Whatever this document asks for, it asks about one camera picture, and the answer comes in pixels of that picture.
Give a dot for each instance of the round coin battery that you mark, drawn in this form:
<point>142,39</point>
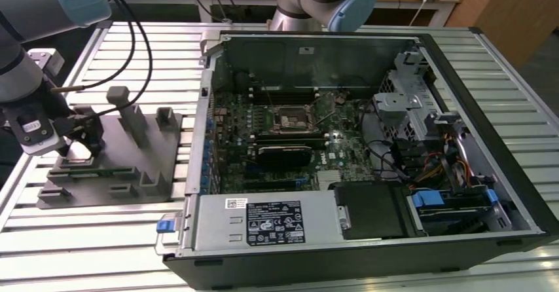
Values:
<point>343,98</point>

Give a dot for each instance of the hard disk in blue carrier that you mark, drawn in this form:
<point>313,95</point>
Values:
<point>429,200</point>

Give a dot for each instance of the black graphics card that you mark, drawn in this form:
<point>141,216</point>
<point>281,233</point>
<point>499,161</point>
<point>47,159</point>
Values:
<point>283,157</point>

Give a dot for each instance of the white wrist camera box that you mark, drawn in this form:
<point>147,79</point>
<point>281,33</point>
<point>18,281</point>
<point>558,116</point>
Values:
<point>42,146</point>

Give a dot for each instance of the green RAM stick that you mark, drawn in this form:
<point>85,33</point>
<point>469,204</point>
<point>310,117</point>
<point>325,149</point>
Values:
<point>290,144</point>

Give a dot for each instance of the black plastic shroud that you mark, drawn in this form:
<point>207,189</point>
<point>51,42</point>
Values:
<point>371,211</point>

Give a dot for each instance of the wooden cabinet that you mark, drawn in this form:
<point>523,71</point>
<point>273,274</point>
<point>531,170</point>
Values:
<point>515,13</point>

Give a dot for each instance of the black open PC case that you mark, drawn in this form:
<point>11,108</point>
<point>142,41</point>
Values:
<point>306,269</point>

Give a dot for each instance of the CPU socket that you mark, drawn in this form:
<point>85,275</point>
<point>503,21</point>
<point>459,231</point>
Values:
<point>291,119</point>

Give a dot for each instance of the silver chipset heatsink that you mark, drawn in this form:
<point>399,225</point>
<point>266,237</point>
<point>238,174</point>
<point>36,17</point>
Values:
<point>329,179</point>

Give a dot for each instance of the silver metal drive cage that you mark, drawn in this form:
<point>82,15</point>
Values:
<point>395,102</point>

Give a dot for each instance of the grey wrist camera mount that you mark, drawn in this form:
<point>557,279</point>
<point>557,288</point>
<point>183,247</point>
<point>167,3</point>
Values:
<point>52,61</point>

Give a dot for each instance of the green motherboard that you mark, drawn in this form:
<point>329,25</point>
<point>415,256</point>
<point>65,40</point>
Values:
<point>350,154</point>

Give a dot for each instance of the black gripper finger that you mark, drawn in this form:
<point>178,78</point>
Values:
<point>66,148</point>
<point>98,146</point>

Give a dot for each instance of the thin metal locking lever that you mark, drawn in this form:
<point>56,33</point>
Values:
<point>271,99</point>
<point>294,126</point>

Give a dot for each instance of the grey parts rack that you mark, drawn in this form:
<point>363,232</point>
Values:
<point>122,161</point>

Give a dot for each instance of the silver CPU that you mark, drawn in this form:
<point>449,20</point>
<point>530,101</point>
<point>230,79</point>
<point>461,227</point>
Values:
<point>79,160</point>

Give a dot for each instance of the blue plastic latch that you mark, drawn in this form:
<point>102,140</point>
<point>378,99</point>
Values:
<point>165,226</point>

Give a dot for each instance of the white label sticker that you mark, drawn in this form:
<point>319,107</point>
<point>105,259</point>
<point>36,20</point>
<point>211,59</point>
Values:
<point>307,50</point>

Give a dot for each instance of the silver power supply unit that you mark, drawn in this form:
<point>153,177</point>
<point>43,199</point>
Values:
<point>210,226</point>

